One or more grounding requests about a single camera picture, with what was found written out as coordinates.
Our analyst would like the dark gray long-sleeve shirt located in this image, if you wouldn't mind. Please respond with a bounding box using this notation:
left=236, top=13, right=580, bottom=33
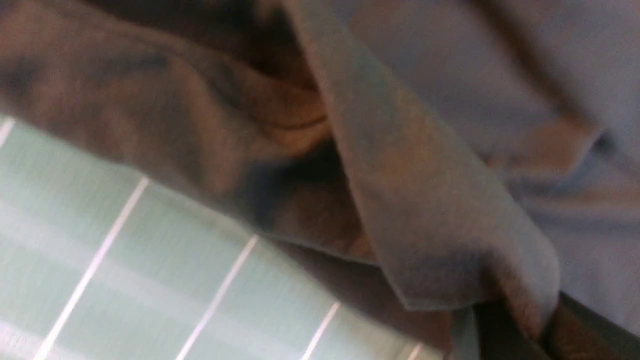
left=0, top=0, right=639, bottom=360

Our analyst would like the green checkered tablecloth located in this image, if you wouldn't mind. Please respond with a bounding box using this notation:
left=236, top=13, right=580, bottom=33
left=0, top=116, right=480, bottom=360

